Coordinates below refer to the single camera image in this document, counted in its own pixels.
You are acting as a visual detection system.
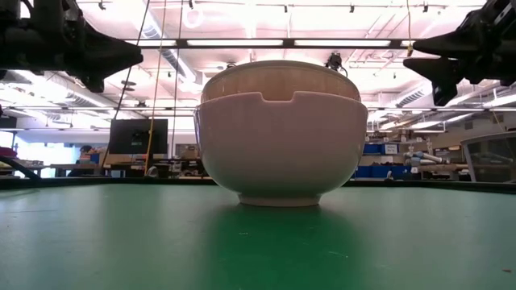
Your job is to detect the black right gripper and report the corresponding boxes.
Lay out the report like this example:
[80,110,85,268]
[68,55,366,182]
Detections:
[402,0,516,108]

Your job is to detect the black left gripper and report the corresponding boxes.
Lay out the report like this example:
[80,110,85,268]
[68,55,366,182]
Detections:
[0,0,144,94]

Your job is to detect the small white bowl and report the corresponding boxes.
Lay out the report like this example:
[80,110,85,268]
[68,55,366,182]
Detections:
[200,60,362,103]

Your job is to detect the large white notched bowl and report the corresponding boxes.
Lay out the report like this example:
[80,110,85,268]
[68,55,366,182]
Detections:
[193,91,369,208]

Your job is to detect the blue storage bins on shelf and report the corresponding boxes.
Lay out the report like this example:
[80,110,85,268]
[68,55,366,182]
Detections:
[362,143,400,156]

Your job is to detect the black computer monitor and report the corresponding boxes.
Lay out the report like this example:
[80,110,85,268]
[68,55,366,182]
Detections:
[109,118,169,156]

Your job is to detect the seated person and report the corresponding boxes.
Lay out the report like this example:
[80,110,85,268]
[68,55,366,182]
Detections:
[67,144,94,177]

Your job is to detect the glass display cabinet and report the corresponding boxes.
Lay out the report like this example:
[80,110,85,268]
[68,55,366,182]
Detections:
[460,131,516,183]

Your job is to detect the row of blue floor bins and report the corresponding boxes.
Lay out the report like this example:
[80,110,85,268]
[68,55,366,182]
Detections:
[351,164,412,180]

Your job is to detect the black hanging cable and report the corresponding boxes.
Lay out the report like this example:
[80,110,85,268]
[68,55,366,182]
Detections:
[114,0,152,120]

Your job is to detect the yellow hanging cable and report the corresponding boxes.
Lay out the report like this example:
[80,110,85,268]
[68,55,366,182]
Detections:
[144,0,168,176]

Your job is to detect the black table edge rail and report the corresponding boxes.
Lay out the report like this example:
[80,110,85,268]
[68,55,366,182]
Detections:
[0,176,516,195]

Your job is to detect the black overhead frame bar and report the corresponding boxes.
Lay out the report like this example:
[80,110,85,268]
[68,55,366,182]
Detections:
[124,38,416,50]

